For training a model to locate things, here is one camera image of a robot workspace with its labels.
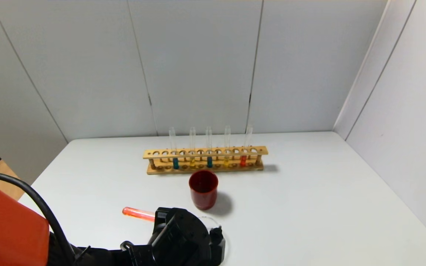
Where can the yellow pigment glass test tube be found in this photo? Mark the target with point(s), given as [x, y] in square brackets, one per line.
[192, 138]
[227, 137]

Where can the red pigment glass test tube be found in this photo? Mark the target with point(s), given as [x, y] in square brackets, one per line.
[139, 213]
[248, 136]

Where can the blue pigment glass test tube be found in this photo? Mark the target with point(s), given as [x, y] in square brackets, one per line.
[172, 138]
[209, 138]

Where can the orange and black left arm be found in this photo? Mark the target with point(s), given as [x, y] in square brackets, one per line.
[9, 229]

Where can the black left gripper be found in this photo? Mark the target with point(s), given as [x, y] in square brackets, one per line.
[160, 218]

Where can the dark red plastic cup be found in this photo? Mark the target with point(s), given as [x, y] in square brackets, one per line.
[203, 195]

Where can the clear glass beaker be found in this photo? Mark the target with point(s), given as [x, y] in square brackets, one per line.
[216, 222]

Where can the wooden test tube rack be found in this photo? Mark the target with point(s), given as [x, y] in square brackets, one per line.
[205, 152]

